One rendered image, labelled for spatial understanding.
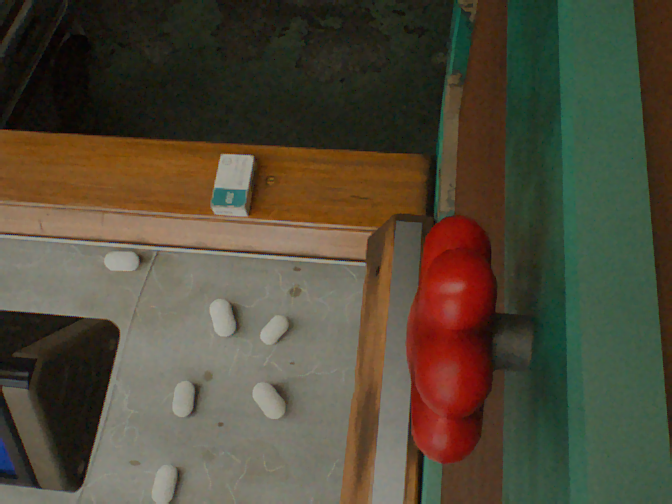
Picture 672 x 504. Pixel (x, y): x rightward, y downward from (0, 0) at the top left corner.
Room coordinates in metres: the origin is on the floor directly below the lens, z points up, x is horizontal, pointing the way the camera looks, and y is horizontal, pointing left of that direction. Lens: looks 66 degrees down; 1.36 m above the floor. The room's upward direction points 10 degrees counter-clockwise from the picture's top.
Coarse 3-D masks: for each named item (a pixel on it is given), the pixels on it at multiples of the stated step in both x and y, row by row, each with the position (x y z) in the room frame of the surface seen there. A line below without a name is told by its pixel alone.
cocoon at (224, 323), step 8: (216, 304) 0.23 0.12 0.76; (224, 304) 0.23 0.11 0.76; (216, 312) 0.23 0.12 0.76; (224, 312) 0.22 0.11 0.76; (232, 312) 0.23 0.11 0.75; (216, 320) 0.22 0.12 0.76; (224, 320) 0.22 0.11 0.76; (232, 320) 0.22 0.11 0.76; (216, 328) 0.21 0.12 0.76; (224, 328) 0.21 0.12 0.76; (232, 328) 0.21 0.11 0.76; (224, 336) 0.20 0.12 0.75
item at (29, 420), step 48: (0, 336) 0.11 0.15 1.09; (48, 336) 0.10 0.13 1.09; (96, 336) 0.11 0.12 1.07; (0, 384) 0.08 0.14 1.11; (48, 384) 0.08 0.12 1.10; (96, 384) 0.09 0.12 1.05; (0, 432) 0.07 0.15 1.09; (48, 432) 0.06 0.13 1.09; (96, 432) 0.07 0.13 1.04; (0, 480) 0.05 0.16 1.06; (48, 480) 0.05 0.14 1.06
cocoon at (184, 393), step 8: (184, 384) 0.16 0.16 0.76; (192, 384) 0.16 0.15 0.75; (176, 392) 0.16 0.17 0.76; (184, 392) 0.15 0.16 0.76; (192, 392) 0.15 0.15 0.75; (176, 400) 0.15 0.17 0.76; (184, 400) 0.15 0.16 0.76; (192, 400) 0.15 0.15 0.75; (176, 408) 0.14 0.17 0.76; (184, 408) 0.14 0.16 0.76; (192, 408) 0.14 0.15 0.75; (184, 416) 0.13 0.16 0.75
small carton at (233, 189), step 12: (228, 156) 0.38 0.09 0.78; (240, 156) 0.38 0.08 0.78; (252, 156) 0.38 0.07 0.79; (228, 168) 0.37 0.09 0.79; (240, 168) 0.36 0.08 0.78; (252, 168) 0.36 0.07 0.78; (216, 180) 0.35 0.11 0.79; (228, 180) 0.35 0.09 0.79; (240, 180) 0.35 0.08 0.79; (252, 180) 0.35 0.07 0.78; (216, 192) 0.34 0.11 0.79; (228, 192) 0.34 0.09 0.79; (240, 192) 0.34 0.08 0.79; (252, 192) 0.34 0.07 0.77; (216, 204) 0.33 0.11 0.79; (228, 204) 0.33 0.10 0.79; (240, 204) 0.32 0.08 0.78
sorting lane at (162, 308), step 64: (0, 256) 0.34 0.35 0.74; (64, 256) 0.32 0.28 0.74; (192, 256) 0.30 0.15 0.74; (256, 256) 0.28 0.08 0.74; (128, 320) 0.24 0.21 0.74; (192, 320) 0.23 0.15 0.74; (256, 320) 0.22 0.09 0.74; (320, 320) 0.21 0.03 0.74; (128, 384) 0.18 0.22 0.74; (256, 384) 0.15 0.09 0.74; (320, 384) 0.14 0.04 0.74; (128, 448) 0.12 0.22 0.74; (192, 448) 0.11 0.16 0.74; (256, 448) 0.10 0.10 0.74; (320, 448) 0.09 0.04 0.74
